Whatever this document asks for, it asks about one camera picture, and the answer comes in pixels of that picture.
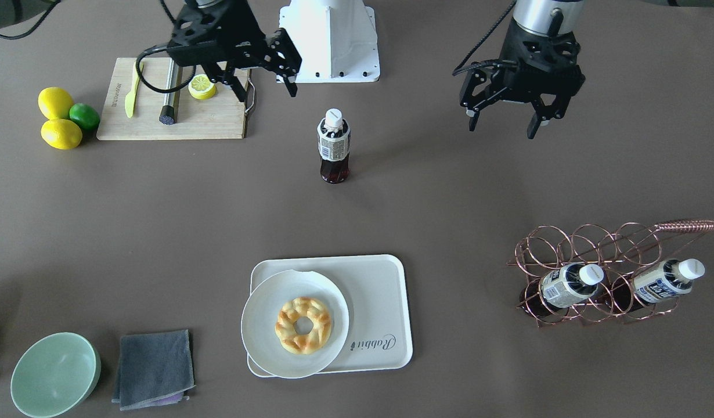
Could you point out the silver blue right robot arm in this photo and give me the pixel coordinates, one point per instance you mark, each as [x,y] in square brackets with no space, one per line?
[222,36]

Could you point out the white plate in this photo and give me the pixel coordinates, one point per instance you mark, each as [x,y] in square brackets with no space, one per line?
[260,315]

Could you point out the wooden cutting board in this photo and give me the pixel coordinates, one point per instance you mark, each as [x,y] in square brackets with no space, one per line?
[220,117]

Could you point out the green lime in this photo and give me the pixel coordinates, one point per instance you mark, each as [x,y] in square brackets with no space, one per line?
[84,116]

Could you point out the halved lemon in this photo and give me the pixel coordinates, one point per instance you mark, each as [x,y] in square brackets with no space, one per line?
[201,87]

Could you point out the grey folded cloth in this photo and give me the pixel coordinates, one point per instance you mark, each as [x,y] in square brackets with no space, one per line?
[154,369]

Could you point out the yellow lemon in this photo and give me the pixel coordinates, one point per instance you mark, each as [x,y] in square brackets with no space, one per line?
[55,103]
[61,134]

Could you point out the tea bottle white cap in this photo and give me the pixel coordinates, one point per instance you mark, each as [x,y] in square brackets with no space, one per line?
[334,146]

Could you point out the copper wire bottle rack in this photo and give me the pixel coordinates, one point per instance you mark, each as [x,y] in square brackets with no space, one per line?
[624,254]

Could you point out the metal rod tool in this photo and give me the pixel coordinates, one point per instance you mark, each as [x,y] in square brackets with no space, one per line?
[168,110]

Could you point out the mint green bowl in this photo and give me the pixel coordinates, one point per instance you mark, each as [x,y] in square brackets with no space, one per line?
[57,373]

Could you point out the white serving tray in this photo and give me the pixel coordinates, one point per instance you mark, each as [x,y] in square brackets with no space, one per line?
[366,298]

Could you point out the tea bottle in rack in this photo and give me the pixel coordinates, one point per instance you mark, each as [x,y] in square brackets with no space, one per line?
[670,279]
[561,289]

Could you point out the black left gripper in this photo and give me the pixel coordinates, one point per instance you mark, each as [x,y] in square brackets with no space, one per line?
[480,87]

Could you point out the glazed ring pastry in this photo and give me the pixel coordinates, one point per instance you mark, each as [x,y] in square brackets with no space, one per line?
[303,325]

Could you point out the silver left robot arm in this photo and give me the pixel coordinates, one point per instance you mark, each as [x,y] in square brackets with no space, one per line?
[540,18]

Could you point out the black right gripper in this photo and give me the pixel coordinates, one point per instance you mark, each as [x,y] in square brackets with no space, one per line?
[253,36]

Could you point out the yellow green knife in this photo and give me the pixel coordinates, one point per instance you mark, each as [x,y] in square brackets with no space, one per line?
[130,98]

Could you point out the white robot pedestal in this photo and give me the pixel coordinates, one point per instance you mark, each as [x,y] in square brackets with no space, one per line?
[337,40]

